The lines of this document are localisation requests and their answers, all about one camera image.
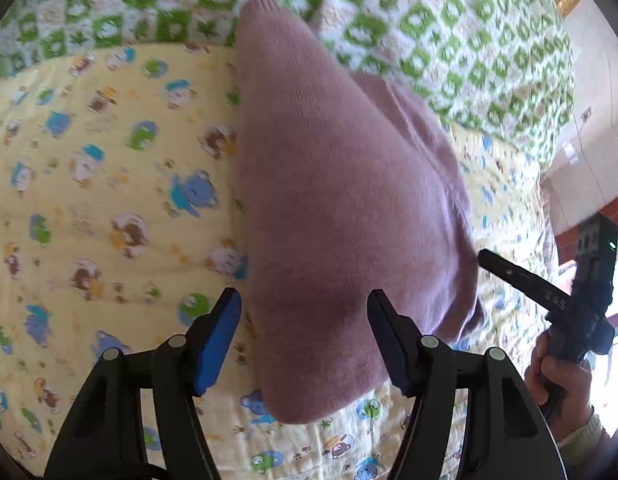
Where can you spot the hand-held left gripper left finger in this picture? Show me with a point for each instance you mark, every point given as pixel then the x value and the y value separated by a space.
pixel 221 340

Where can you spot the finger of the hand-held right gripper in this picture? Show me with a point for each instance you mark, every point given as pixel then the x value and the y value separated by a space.
pixel 524 276

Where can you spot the pink knitted sweater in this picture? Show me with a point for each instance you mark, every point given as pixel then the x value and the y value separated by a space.
pixel 329 185

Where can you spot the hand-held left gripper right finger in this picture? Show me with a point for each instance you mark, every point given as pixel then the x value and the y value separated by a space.
pixel 389 340

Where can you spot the green checkered quilt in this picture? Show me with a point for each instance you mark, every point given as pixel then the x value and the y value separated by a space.
pixel 439 35

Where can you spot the person's right forearm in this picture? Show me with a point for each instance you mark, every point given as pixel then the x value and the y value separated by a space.
pixel 584 430

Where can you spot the person's right hand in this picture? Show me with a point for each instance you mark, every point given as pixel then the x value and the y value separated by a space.
pixel 564 390

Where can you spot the yellow cartoon print blanket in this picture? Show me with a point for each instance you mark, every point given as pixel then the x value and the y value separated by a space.
pixel 89 185

